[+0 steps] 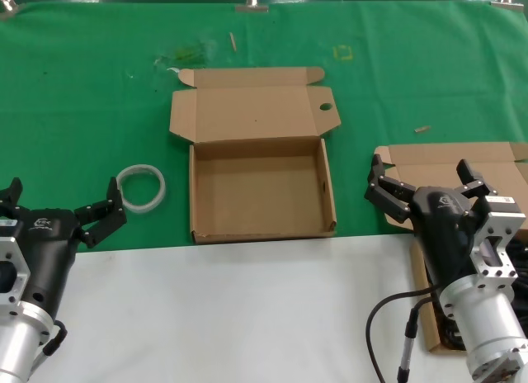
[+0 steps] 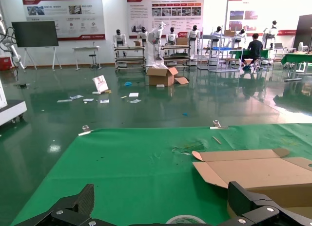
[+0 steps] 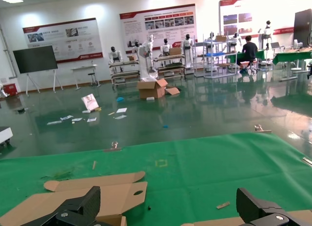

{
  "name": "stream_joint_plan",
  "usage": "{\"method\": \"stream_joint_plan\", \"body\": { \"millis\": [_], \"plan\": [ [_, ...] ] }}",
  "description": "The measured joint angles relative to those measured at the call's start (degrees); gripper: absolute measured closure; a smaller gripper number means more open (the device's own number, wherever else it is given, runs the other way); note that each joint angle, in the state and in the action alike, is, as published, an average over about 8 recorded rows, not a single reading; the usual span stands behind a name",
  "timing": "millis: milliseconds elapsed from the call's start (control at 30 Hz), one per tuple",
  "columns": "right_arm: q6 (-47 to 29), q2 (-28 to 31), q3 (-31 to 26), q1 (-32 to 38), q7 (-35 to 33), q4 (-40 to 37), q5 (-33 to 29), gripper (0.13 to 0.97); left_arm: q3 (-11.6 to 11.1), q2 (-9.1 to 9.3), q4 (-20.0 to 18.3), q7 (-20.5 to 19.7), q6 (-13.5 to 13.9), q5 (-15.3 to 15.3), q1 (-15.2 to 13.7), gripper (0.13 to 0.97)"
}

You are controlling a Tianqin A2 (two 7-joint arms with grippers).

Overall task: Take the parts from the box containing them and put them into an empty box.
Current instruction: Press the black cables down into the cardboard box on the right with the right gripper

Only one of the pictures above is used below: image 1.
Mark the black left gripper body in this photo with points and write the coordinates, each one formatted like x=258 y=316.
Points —
x=49 y=251

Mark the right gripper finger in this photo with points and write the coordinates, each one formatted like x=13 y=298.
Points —
x=474 y=187
x=389 y=197

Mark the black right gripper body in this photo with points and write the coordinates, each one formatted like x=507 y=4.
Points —
x=441 y=226

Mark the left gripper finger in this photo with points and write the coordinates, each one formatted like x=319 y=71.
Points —
x=103 y=218
x=10 y=197

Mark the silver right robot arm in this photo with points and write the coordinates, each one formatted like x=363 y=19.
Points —
x=486 y=325

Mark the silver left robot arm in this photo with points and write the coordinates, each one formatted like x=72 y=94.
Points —
x=20 y=341

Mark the open cardboard box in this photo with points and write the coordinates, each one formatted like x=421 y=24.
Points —
x=433 y=156

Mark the cardboard box with round hole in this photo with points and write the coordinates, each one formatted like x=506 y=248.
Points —
x=255 y=110

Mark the clear tape roll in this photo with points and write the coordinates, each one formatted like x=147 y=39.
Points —
x=142 y=208

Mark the small wood chip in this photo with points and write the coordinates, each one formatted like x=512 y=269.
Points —
x=422 y=129

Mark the green table mat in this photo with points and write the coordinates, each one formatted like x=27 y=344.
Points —
x=82 y=110

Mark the metal table clamp left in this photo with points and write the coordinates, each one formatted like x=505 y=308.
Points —
x=6 y=7

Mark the thin wooden stick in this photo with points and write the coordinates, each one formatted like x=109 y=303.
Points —
x=233 y=41

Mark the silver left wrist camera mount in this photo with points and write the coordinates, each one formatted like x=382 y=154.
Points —
x=12 y=251

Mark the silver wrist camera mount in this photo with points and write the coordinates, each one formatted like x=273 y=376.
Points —
x=12 y=251
x=501 y=226

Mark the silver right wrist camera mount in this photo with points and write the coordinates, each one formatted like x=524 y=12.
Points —
x=501 y=226

